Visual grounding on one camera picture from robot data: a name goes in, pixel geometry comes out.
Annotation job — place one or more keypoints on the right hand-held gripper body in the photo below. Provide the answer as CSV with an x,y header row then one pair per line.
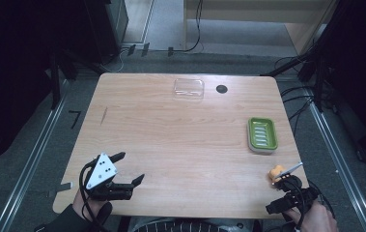
x,y
295,193

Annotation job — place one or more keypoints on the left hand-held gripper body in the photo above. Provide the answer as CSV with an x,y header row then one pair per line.
x,y
101,170

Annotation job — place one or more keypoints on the orange soap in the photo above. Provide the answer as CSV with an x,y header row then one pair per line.
x,y
275,171

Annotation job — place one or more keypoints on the green soap dish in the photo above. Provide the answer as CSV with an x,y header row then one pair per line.
x,y
262,135

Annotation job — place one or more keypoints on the person's right hand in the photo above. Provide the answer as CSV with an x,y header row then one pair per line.
x,y
317,219

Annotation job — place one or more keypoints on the person's left hand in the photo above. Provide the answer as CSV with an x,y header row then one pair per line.
x,y
89,208

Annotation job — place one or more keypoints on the person's striped clothing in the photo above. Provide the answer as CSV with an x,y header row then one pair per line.
x,y
177,226

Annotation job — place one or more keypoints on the clear plastic container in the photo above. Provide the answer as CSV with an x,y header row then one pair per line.
x,y
189,88

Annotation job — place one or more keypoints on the black tripod stand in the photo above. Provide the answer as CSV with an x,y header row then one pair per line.
x,y
55,80
316,64

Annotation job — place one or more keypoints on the black table grommet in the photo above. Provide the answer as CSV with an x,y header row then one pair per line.
x,y
221,89

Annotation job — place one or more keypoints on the black cabinet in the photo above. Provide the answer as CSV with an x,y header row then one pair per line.
x,y
106,25

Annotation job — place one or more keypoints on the light wooden furniture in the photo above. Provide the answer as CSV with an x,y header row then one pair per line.
x,y
251,9

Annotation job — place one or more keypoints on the metal floor rail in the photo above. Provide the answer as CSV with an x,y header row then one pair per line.
x,y
340,161
29,161

